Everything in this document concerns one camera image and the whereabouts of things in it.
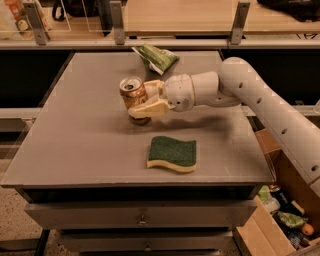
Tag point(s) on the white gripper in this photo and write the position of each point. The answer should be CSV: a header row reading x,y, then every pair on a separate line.
x,y
178,91

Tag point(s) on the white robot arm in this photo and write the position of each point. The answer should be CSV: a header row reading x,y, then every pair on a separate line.
x,y
237,82

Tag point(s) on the green chip bag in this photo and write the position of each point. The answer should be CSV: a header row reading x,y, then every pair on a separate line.
x,y
158,60

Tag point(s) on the green and yellow sponge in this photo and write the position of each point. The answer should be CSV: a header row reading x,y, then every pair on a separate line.
x,y
173,154

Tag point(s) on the black bag top left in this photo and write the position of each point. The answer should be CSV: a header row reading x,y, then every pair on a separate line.
x,y
74,8

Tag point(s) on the upper grey drawer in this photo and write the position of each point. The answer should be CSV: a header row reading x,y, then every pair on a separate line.
x,y
141,214

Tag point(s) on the grey drawer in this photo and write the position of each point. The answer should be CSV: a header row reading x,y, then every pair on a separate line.
x,y
146,241
141,214

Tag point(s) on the lower grey drawer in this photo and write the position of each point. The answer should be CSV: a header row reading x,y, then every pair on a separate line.
x,y
146,241

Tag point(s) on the white orange snack bag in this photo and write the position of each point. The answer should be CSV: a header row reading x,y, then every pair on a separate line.
x,y
14,22

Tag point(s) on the dark bottle in box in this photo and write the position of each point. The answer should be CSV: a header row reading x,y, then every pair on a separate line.
x,y
285,204

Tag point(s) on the cardboard box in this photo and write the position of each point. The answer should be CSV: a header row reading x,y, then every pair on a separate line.
x,y
264,234

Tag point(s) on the black object top right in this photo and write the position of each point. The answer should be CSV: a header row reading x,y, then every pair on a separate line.
x,y
301,10

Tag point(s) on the green bag in box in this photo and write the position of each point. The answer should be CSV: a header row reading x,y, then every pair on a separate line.
x,y
291,220

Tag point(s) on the small orange fruit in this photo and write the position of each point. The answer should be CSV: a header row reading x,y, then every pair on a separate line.
x,y
307,229

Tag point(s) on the middle metal bracket post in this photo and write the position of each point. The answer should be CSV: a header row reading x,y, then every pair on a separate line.
x,y
117,20

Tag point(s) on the metal bracket post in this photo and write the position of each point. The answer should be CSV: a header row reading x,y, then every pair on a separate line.
x,y
239,22
117,20
35,20

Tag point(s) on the right metal bracket post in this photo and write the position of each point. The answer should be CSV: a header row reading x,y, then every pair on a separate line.
x,y
239,22

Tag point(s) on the left metal bracket post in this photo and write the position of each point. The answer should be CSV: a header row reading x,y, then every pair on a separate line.
x,y
35,20

